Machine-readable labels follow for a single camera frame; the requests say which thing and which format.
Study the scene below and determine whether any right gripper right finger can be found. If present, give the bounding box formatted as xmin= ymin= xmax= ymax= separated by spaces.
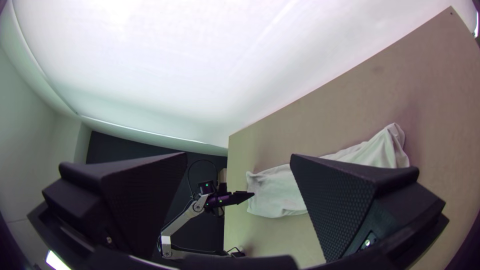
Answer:
xmin=289 ymin=152 xmax=447 ymax=263

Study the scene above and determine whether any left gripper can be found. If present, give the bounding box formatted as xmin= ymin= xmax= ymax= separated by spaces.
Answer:
xmin=221 ymin=190 xmax=256 ymax=208

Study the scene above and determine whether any white t-shirt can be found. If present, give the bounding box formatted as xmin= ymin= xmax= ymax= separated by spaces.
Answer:
xmin=245 ymin=122 xmax=410 ymax=218

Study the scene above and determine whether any black cable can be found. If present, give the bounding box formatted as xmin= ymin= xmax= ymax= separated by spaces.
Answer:
xmin=186 ymin=158 xmax=220 ymax=199

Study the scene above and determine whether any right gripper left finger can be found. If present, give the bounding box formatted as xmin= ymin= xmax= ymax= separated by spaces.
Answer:
xmin=41 ymin=151 xmax=188 ymax=260

